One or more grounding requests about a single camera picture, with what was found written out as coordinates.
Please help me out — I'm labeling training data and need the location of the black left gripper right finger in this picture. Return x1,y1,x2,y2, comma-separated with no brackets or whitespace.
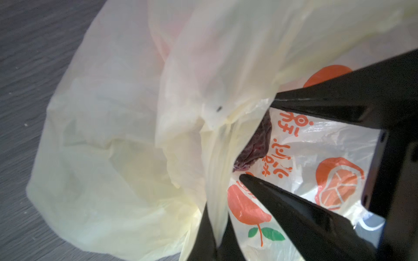
218,218,246,261

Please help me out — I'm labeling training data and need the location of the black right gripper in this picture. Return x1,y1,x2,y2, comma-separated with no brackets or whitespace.
271,50,418,261

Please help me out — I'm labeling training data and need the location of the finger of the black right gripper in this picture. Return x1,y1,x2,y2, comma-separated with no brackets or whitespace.
239,174,377,261

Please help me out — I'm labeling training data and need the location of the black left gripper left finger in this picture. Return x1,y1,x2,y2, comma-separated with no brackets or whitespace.
187,206,217,261

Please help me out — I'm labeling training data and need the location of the dark purple fruit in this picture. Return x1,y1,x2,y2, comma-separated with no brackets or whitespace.
233,110,272,172

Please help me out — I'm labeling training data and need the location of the yellow plastic bag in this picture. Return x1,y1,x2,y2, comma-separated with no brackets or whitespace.
26,1,418,261

